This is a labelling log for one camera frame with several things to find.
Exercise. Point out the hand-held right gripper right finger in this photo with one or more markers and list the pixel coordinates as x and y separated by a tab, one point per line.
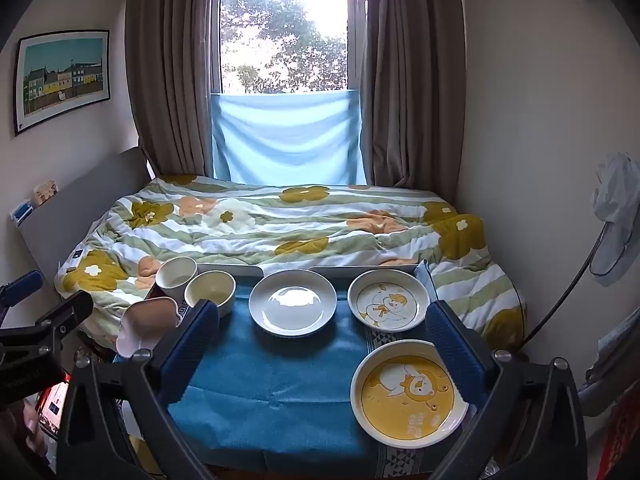
452	355

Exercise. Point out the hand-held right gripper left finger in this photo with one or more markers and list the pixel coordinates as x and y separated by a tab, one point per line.
192	350

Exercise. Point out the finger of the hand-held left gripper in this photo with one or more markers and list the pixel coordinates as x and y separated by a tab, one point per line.
22	285
55	317

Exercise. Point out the pink wavy-rim bowl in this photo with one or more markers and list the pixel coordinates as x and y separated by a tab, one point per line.
150	325

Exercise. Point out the yellow duck print plate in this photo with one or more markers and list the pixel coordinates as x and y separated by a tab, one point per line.
405	400

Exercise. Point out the white duck print plate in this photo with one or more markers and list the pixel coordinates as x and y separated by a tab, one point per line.
387	300

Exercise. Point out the plain white plate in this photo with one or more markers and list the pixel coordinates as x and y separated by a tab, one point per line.
292	305

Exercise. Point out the person's left hand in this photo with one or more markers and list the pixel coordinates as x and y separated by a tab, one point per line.
34	427

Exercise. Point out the red printed packet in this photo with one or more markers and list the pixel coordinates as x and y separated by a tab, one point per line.
52	402

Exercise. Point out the cream round bowl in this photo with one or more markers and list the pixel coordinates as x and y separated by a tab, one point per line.
212	292

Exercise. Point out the dark red patterned box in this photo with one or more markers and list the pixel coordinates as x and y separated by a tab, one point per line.
154	292

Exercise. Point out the small blue packet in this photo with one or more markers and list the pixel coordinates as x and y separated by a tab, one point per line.
22	211

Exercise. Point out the white deep bowl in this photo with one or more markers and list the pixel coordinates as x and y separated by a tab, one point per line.
176	277

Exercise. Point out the grey bed headboard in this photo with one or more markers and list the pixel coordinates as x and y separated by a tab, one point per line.
75	210

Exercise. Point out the blue towel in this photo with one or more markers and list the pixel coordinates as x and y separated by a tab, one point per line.
280	385

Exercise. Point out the small printed box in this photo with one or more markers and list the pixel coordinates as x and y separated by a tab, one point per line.
46	191

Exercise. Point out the grey blue cloth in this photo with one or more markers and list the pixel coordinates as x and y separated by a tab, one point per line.
612	355

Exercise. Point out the floral striped blanket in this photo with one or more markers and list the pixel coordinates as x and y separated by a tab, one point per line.
310	230

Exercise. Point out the large red box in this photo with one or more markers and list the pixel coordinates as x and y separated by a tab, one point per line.
622	435

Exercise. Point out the framed houses picture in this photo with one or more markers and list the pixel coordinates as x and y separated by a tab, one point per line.
62	80

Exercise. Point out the covered standing fan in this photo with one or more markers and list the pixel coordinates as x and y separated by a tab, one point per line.
617	215

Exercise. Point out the light blue window cloth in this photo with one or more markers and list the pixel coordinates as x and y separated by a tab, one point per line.
287	140

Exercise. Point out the brown curtain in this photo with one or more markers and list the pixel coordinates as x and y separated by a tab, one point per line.
415	75
170	70

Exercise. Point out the window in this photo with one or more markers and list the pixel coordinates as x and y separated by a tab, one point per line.
285	25

